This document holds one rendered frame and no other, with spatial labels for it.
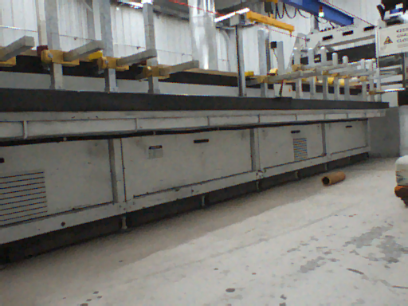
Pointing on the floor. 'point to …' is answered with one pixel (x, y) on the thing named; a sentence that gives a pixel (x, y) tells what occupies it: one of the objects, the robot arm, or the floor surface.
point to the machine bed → (276, 158)
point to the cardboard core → (333, 178)
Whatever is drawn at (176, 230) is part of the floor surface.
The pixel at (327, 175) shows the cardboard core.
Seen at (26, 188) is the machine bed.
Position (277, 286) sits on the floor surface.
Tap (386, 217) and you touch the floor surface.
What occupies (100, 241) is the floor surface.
